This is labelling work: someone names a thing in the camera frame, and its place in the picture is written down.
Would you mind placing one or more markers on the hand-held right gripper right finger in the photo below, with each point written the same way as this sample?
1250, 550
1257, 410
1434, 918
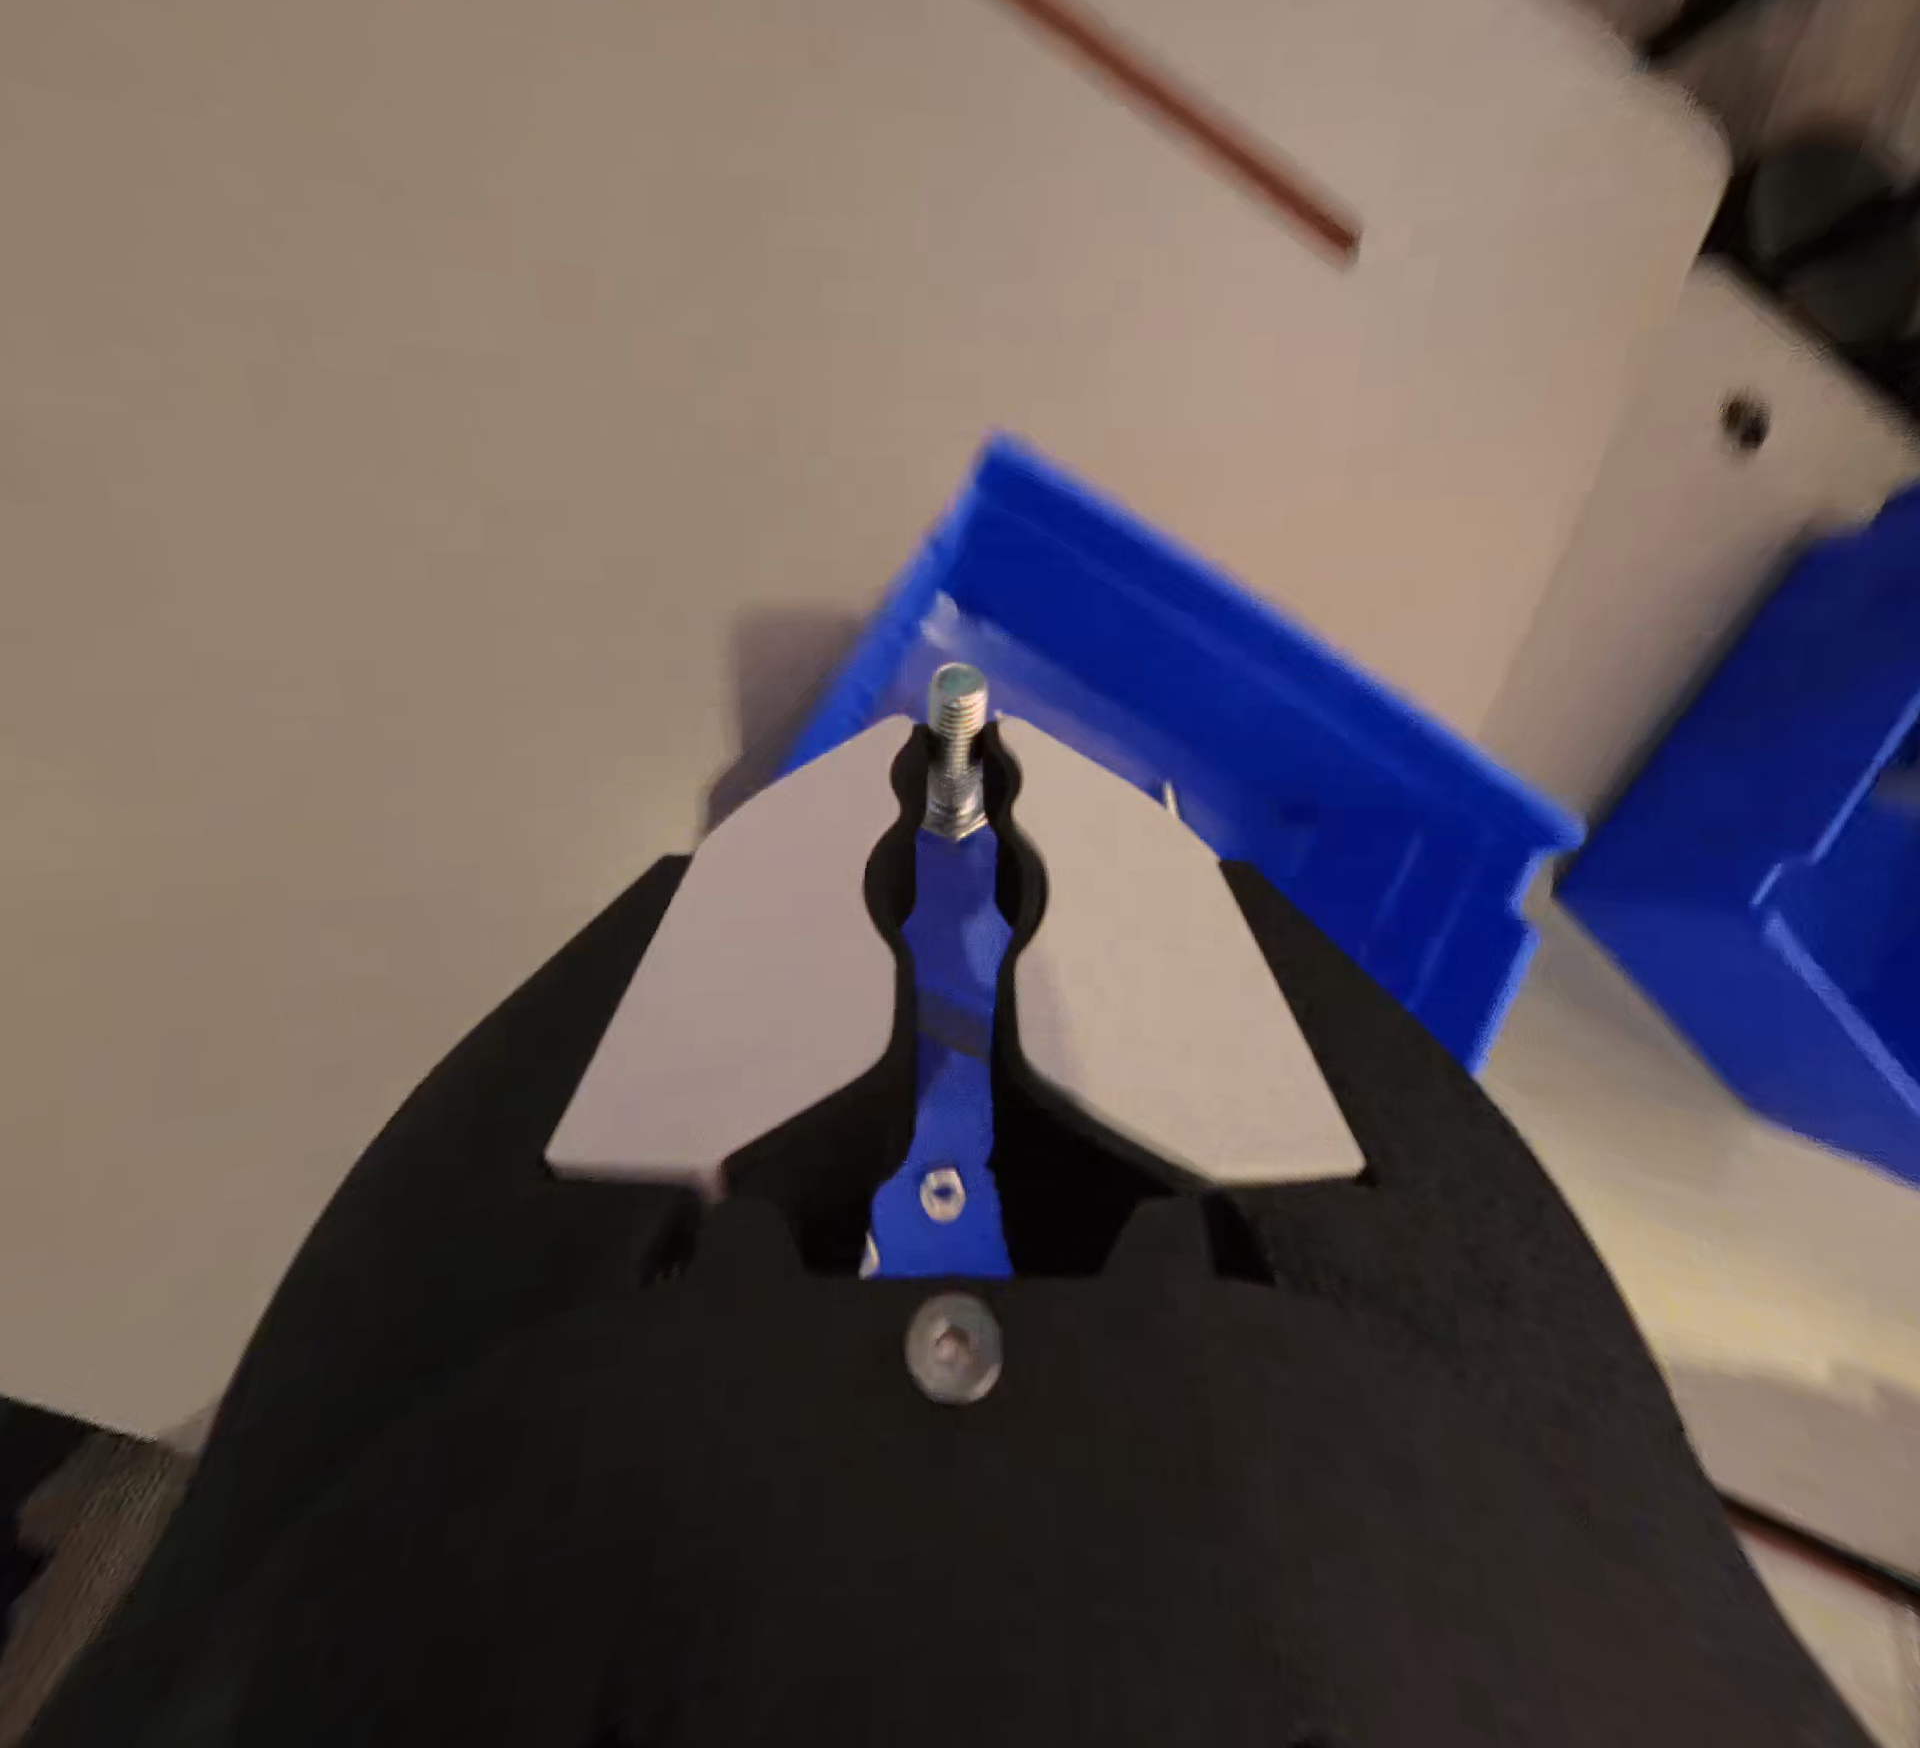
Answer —
1170, 997

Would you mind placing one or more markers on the blue plastic bin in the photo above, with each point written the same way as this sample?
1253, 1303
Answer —
1199, 727
1785, 879

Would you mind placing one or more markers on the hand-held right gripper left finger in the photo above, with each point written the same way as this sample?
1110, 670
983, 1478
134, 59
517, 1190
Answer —
736, 983

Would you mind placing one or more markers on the silver hex nut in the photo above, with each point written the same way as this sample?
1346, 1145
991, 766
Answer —
953, 812
942, 1194

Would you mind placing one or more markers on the silver hex bolt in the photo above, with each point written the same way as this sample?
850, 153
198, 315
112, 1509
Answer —
955, 743

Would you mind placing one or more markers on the white board with hole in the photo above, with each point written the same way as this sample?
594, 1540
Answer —
1695, 427

